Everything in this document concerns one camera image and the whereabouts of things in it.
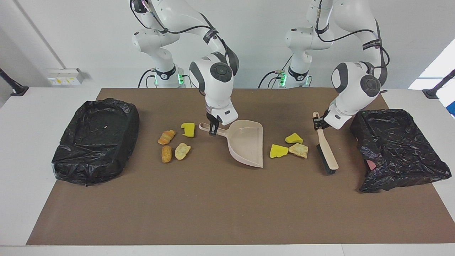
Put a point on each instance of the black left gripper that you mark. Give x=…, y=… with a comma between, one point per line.
x=324, y=121

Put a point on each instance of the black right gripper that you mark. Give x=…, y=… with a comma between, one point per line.
x=212, y=117

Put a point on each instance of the yellow sponge piece with notch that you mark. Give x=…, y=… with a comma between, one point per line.
x=188, y=129

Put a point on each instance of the yellow sponge piece green-backed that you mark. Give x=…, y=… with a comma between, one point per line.
x=293, y=139

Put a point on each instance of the beige rock chunk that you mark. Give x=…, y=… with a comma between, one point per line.
x=298, y=150

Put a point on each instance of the beige brush with black bristles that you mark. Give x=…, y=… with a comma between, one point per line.
x=328, y=156

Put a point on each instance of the beige plastic dustpan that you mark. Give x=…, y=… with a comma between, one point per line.
x=249, y=142

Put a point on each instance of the pale rock chunk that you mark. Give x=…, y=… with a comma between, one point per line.
x=182, y=151

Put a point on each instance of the small striped croissant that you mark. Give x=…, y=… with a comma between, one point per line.
x=166, y=137

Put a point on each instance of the yellow sponge wedge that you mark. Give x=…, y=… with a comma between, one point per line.
x=278, y=151

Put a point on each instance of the brown oval bread roll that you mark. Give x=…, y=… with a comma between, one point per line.
x=166, y=154

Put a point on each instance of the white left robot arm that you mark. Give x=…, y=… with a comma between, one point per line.
x=352, y=92

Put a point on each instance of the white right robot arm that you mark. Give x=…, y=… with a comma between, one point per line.
x=213, y=85

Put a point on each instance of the pink bin with black bag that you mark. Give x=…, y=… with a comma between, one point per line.
x=398, y=156

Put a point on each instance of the brown table mat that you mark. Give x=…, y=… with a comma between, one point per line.
x=213, y=206

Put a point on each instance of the bright window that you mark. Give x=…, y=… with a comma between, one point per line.
x=440, y=71

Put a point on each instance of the black camera stand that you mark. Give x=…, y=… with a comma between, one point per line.
x=432, y=93
x=16, y=90

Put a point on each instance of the white wall socket box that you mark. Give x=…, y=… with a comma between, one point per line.
x=65, y=76

